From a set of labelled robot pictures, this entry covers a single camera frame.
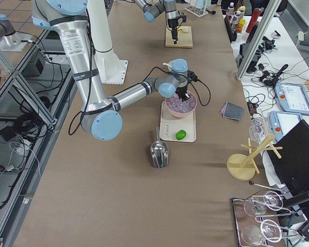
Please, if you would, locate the grey folded cloth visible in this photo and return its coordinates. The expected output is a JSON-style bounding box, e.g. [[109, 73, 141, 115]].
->
[[220, 101, 245, 121]]

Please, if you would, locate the teach pendant tablet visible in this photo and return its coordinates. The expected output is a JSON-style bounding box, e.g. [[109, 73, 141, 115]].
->
[[274, 82, 309, 115], [269, 111, 303, 142]]

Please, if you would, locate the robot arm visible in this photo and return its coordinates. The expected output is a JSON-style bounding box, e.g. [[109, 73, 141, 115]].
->
[[135, 0, 180, 44], [31, 1, 189, 140]]

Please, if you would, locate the white plastic spoon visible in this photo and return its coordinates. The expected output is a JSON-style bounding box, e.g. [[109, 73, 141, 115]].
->
[[162, 63, 172, 71]]

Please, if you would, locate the pastel cup rack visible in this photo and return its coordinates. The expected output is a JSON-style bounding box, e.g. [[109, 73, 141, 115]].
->
[[184, 0, 216, 17]]

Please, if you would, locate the mint green bowl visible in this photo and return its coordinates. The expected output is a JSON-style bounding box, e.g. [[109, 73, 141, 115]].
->
[[167, 60, 174, 73]]

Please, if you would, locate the metal ice scoop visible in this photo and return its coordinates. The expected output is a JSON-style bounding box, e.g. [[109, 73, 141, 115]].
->
[[150, 126, 169, 169]]

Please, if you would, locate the white pillar stand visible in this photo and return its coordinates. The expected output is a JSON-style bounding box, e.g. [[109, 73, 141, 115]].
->
[[87, 0, 128, 85]]

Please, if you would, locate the black monitor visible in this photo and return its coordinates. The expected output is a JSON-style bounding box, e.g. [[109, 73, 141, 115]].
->
[[268, 120, 309, 205]]

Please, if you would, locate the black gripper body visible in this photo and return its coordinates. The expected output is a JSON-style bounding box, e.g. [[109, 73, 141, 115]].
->
[[176, 86, 187, 96], [168, 18, 178, 32]]

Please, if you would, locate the wooden mug tree stand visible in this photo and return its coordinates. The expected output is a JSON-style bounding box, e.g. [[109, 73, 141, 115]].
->
[[226, 119, 283, 181]]

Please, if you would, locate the aluminium frame post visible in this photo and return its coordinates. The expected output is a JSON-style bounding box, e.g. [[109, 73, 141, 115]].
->
[[236, 0, 281, 81]]

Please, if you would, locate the wine glass rack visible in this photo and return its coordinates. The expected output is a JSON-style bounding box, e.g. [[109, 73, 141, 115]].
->
[[231, 190, 299, 246]]

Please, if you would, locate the green lime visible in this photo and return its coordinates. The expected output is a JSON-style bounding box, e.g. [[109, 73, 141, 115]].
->
[[175, 130, 186, 140]]

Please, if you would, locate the wooden cutting board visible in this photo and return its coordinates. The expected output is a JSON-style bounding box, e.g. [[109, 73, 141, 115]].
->
[[165, 26, 193, 48]]

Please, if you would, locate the pink bowl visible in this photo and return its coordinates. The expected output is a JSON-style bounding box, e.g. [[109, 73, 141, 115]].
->
[[165, 91, 197, 118]]

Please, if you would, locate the pile of clear ice cubes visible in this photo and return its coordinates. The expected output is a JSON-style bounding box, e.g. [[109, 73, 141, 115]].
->
[[165, 94, 197, 113]]

